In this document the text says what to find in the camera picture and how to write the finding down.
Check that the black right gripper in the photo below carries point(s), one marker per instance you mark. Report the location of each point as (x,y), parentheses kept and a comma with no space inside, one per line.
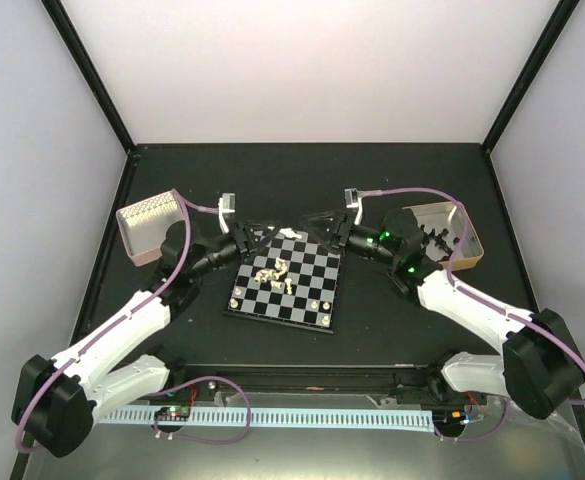
(334,240)

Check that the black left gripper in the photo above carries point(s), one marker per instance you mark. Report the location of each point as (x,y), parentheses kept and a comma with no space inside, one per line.
(240,234)

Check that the white chess piece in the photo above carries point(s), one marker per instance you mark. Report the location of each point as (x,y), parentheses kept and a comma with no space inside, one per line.
(290,233)

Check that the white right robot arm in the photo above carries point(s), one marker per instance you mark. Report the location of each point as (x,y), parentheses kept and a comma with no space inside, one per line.
(533,364)

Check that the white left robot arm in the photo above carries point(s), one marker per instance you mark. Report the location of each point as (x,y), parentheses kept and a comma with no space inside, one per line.
(59,399)

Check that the pile of white chess pieces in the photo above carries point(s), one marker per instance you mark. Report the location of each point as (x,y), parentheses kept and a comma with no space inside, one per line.
(277,276)

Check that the pile of black chess pieces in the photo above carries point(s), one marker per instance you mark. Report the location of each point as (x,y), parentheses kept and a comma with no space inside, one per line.
(439,245)

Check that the black and white chessboard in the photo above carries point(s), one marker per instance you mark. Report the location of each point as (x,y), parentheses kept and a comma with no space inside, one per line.
(293,281)

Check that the pink metal tin box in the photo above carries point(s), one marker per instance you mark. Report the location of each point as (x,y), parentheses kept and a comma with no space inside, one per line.
(143,226)

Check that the gold metal tin tray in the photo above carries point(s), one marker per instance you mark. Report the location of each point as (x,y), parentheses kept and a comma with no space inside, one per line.
(442,224)

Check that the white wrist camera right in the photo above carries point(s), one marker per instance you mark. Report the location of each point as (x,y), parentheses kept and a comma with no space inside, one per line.
(354,204)

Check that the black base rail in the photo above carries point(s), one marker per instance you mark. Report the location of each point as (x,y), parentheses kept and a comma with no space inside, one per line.
(421,383)

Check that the light blue slotted cable duct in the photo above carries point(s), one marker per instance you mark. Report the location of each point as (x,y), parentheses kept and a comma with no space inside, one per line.
(298,418)

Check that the black frame post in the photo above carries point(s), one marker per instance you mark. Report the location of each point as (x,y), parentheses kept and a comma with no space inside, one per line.
(75,46)
(541,50)

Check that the black frame post right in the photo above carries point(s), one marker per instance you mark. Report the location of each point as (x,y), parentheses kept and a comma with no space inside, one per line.
(541,50)

